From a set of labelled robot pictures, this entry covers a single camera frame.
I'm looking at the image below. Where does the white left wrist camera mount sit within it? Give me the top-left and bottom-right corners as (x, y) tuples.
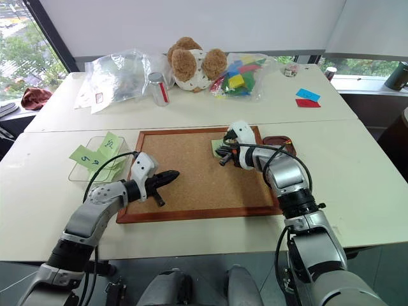
(131, 152), (159, 203)

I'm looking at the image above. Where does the wood-framed cork board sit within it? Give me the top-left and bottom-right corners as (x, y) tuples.
(116, 126), (285, 224)

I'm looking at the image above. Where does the brown oval tray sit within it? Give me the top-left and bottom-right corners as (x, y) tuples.
(262, 135), (298, 157)

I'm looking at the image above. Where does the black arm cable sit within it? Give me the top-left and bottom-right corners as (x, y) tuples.
(82, 150), (141, 205)
(222, 136), (315, 196)

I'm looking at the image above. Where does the dark red cloth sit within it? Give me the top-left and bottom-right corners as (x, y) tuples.
(20, 87), (54, 111)

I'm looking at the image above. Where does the clear plastic zip bag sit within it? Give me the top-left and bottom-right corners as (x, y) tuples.
(72, 48), (171, 115)

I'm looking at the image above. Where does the green note with digits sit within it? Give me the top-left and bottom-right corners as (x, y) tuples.
(69, 144), (108, 167)

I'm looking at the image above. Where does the small green sticky note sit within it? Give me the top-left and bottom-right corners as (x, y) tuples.
(210, 139), (224, 157)

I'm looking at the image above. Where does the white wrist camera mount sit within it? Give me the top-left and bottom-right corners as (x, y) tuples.
(226, 120), (257, 150)
(131, 152), (159, 203)

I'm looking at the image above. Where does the green note with characters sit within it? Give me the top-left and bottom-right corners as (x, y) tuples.
(96, 131), (126, 157)

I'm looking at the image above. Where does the blue paper note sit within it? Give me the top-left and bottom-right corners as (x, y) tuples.
(295, 88), (321, 101)

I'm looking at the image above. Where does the bag of coloured pieces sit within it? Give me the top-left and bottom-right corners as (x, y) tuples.
(208, 52), (279, 102)

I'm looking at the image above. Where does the plain green note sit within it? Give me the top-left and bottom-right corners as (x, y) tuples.
(87, 157), (127, 183)

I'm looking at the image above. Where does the dark green mug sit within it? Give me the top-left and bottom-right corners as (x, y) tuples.
(383, 61), (408, 92)

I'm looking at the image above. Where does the white roller blind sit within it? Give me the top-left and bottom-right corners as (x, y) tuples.
(37, 0), (408, 59)

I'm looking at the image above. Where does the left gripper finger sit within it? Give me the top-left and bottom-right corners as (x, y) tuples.
(155, 170), (180, 181)
(156, 176), (179, 189)

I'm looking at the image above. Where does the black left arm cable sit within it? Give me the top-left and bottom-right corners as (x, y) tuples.
(82, 150), (141, 205)

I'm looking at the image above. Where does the dark rounded grey shape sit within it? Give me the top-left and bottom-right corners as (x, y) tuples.
(139, 268), (194, 306)
(222, 265), (265, 306)

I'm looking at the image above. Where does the brown and white plush toy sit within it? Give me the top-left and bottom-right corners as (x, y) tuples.
(166, 36), (229, 94)

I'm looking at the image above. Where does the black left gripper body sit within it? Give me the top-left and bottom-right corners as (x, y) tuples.
(145, 175), (167, 208)

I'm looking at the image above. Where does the black window frame post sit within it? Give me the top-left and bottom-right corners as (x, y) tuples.
(24, 0), (80, 73)

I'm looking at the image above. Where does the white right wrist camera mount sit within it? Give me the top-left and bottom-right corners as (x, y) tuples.
(226, 120), (257, 150)

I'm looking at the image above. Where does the red paper note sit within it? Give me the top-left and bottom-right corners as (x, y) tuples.
(295, 98), (321, 109)

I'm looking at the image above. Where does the clear jar with silver lid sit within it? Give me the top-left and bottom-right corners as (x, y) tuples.
(147, 72), (171, 106)

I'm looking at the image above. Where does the clear plastic box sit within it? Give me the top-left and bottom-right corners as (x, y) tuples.
(68, 136), (129, 184)

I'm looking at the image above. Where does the small black bracket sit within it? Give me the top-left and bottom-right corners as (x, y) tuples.
(104, 276), (129, 306)

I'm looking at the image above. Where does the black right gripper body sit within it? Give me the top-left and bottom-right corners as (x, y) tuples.
(222, 135), (240, 167)

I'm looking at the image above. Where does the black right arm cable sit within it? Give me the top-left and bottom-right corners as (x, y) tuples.
(222, 136), (315, 196)

